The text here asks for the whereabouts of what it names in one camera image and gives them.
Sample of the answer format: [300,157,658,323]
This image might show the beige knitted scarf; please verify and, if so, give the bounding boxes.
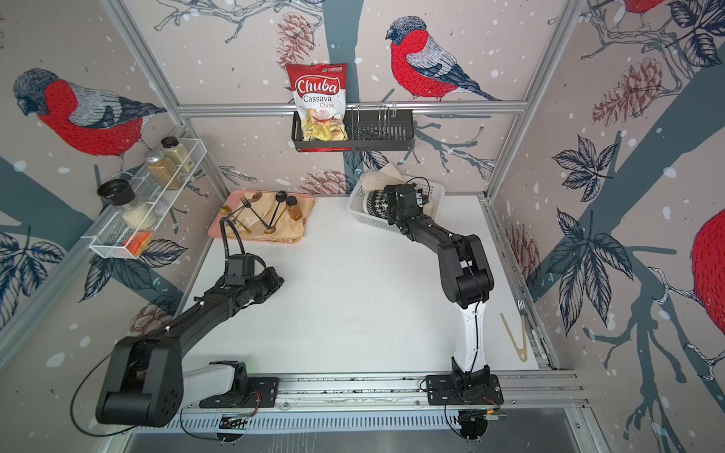
[362,163,446,218]

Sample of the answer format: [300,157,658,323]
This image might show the white plastic basket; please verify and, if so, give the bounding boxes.
[346,174,447,233]

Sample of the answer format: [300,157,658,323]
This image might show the black white patterned scarf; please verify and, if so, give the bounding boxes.
[364,190,429,221]

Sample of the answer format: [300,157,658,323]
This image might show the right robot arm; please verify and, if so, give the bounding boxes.
[383,184,495,390]

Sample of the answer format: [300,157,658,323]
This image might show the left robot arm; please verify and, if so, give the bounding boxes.
[96,254,284,428]

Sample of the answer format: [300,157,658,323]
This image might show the beige cloth on tray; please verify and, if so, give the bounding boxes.
[225,191,315,243]

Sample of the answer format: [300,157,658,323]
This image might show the pink tray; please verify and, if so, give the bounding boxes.
[207,189,316,245]

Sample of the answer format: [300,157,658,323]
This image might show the gold spoon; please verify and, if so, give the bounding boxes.
[219,205,252,234]

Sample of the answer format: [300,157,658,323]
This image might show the black gold fork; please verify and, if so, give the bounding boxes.
[241,196,269,228]

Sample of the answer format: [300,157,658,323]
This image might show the small amber spice bottle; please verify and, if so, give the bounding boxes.
[285,196,303,222]

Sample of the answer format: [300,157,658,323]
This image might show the black ladle spoon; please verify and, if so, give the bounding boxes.
[264,191,288,235]

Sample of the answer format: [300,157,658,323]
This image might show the small orange box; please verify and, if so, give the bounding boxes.
[124,230,154,258]

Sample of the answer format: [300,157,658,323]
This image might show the spice jar silver lid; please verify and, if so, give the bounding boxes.
[145,150,182,191]

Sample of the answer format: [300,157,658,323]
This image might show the red cassava chips bag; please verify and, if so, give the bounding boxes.
[286,63,349,142]

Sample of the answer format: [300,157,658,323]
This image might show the spice jar black lid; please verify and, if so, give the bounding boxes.
[160,136,196,173]

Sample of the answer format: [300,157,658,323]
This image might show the large jar black lid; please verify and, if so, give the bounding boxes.
[96,179,158,231]

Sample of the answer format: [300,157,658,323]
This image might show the beige plastic tongs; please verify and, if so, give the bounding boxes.
[500,313,529,362]

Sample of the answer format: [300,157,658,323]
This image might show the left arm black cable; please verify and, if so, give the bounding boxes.
[219,216,247,259]

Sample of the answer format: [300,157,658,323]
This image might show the black wire wall basket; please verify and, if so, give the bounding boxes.
[291,108,415,153]

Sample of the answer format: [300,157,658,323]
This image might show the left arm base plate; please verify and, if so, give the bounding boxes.
[198,377,281,409]

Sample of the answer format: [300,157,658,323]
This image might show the aluminium front rail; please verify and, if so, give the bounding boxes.
[162,370,590,414]

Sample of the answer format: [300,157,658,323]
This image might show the white wire wall shelf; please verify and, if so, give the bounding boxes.
[90,138,210,260]

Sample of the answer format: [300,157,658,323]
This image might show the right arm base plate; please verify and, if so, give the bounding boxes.
[423,375,504,407]

